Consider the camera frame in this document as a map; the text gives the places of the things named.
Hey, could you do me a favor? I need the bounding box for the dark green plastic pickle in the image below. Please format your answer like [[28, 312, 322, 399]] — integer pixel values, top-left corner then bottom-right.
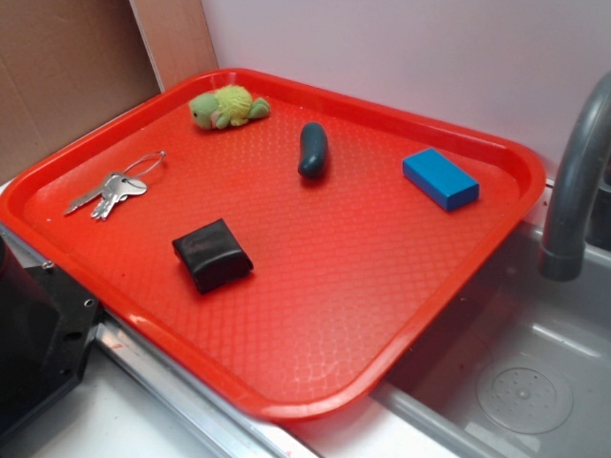
[[298, 122, 328, 179]]

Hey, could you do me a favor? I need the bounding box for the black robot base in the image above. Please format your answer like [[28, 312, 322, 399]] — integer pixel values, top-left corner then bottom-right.
[[1, 241, 101, 443]]

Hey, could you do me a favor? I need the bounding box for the red plastic tray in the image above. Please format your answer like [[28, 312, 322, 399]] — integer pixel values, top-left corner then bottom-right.
[[1, 69, 545, 422]]

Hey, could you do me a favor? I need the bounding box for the blue rectangular block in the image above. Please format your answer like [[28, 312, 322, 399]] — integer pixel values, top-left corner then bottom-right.
[[402, 148, 480, 212]]

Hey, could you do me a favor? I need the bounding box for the green plush turtle toy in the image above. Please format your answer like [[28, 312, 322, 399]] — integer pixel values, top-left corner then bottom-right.
[[188, 85, 271, 131]]

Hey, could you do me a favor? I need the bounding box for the silver key long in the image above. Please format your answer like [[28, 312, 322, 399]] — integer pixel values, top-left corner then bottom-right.
[[63, 172, 123, 216]]

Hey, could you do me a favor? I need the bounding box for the silver key short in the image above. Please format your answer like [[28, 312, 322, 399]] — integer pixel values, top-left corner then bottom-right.
[[91, 174, 148, 220]]

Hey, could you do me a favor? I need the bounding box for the grey toy sink basin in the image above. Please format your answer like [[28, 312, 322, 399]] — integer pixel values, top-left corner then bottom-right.
[[373, 223, 610, 457]]

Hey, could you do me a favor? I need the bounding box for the brown cardboard panel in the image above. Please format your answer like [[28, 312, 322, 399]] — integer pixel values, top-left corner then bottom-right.
[[1, 1, 218, 182]]

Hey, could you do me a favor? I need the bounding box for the grey sink faucet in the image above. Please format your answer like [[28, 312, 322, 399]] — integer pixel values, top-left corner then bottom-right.
[[538, 74, 610, 281]]

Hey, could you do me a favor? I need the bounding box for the thin wire key ring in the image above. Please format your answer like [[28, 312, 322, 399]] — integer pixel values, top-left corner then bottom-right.
[[121, 150, 167, 183]]

